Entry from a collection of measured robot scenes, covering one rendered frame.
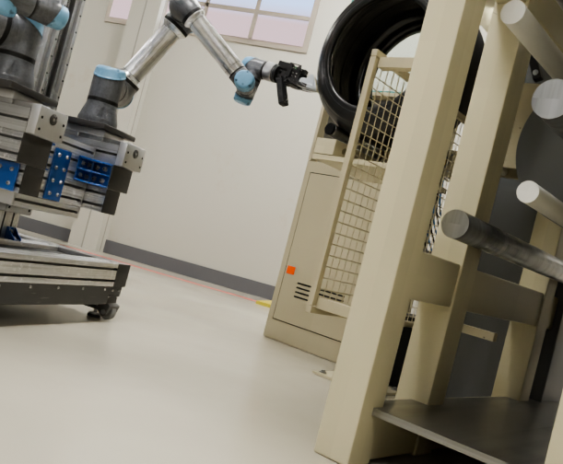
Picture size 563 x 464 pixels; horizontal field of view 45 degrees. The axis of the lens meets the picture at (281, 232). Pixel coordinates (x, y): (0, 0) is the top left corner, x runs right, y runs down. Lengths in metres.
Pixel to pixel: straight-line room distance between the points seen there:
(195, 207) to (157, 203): 0.38
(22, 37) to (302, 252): 1.67
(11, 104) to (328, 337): 1.73
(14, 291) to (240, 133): 4.00
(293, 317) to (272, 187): 2.64
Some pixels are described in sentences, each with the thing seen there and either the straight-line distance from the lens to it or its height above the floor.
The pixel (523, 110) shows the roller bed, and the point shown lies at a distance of 2.48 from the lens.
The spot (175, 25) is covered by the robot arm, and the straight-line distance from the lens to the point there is 2.82.
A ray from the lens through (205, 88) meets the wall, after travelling 6.22.
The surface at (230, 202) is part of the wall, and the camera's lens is 5.88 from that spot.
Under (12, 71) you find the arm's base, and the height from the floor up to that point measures 0.76.
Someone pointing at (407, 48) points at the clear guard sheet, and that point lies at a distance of 3.33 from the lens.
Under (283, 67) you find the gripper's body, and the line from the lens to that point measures 2.72.
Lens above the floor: 0.44
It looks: 1 degrees up
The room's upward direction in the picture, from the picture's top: 15 degrees clockwise
